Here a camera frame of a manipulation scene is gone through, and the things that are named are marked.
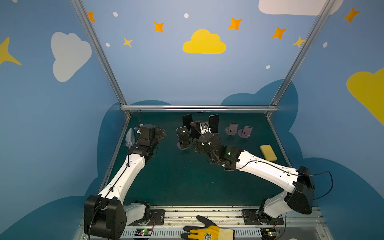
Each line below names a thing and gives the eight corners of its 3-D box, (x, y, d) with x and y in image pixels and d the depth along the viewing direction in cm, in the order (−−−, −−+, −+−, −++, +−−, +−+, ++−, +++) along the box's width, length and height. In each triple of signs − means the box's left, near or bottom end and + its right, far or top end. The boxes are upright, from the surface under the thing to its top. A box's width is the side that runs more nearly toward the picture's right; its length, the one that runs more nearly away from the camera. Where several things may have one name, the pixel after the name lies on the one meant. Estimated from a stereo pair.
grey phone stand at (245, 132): (239, 139, 111) (244, 129, 102) (238, 133, 115) (242, 123, 105) (248, 140, 111) (253, 129, 102) (246, 133, 115) (251, 123, 106)
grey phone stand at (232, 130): (226, 137, 114) (229, 127, 104) (225, 133, 116) (228, 122, 107) (234, 137, 114) (238, 127, 104) (233, 133, 117) (237, 122, 107)
